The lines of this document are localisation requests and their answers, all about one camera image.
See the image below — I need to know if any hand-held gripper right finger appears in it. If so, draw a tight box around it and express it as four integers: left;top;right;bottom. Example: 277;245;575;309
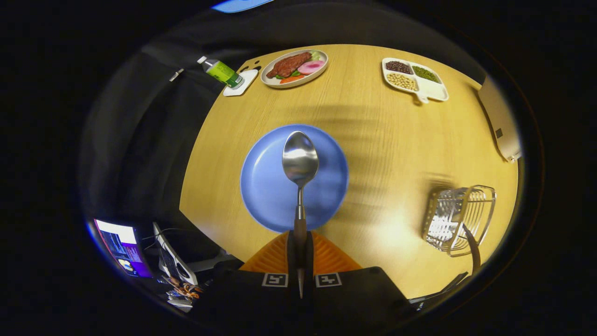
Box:
302;230;412;331

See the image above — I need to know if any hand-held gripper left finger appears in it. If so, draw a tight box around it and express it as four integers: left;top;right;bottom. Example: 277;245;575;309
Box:
189;230;300;331

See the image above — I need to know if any wooden handle metal spoon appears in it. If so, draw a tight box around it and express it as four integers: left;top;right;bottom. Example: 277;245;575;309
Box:
282;131;319;299

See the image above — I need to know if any wooden handle metal fork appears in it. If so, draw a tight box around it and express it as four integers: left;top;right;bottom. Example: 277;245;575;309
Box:
450;205;482;276

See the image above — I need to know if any blue round plate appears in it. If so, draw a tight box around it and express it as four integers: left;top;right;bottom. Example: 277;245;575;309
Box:
240;124;349;234

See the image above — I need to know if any white keyboard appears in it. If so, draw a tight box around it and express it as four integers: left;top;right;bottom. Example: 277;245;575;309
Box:
153;222;198;286

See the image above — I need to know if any computer monitor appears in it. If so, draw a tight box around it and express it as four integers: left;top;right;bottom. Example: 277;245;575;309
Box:
92;218;153;279

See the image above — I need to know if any oval white food plate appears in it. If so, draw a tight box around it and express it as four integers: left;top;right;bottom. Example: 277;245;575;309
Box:
260;49;329;89

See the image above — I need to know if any white square coaster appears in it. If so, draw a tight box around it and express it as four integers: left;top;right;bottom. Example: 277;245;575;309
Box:
223;69;258;97

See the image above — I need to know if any pink ham slice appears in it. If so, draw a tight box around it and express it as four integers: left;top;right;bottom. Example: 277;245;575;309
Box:
297;60;326;75

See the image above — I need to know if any brown meat steak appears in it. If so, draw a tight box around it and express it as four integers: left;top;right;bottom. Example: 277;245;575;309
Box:
266;51;312;79

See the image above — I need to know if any green label plastic bottle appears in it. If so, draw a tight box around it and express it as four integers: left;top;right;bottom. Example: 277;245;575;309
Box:
197;56;244;89

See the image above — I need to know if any white divided dish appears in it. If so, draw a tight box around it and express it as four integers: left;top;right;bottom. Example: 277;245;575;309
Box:
382;57;449;104

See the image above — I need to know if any heap of yellow beans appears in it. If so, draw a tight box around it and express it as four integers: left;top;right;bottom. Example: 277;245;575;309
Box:
387;73;417;91

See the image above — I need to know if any heap of green beans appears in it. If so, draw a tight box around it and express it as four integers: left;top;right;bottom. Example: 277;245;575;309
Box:
412;65;440;84

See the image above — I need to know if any white toaster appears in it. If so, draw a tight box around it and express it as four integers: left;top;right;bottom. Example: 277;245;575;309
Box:
477;75;523;163

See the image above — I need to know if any orange cable bundle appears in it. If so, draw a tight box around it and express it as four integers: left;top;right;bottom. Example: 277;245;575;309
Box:
161;275;204;300

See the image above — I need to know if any metal wire basket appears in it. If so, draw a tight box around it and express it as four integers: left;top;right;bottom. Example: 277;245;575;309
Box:
422;185;497;258

